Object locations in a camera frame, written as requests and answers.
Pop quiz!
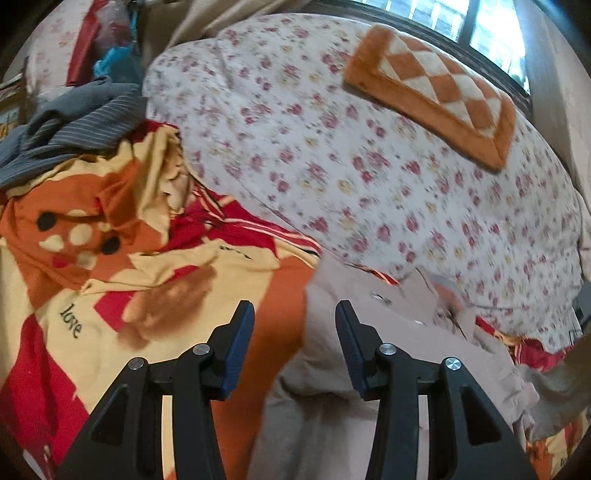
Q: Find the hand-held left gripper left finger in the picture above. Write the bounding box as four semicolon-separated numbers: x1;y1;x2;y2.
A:
55;300;256;480

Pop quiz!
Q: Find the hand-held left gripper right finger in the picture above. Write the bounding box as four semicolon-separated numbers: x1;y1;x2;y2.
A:
335;300;539;480

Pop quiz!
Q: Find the beige garment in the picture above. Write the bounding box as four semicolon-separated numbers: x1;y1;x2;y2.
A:
252;256;541;480

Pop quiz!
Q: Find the orange red printed blanket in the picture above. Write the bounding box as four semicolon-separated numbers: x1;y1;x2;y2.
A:
0;119;591;480

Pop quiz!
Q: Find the floral quilt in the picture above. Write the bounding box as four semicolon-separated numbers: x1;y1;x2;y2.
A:
142;13;583;356

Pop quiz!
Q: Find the orange checkered cushion mat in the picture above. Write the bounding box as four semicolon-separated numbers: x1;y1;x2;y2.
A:
342;24;518;174

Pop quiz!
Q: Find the grey striped garment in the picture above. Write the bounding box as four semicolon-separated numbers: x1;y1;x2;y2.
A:
0;76;148;190

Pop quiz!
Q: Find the teal cloth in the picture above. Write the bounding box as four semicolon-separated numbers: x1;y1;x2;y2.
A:
92;44;139;80

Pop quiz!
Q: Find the beige cloth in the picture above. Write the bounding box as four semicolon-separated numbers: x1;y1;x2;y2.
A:
139;0;315;52

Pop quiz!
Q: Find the clear plastic bag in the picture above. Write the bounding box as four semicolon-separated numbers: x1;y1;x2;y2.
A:
98;0;136;48

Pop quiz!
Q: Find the window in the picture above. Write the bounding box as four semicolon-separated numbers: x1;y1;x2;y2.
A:
351;0;532;100

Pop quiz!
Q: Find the pink floral pillow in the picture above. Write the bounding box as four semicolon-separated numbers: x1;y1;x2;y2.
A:
23;0;109;93

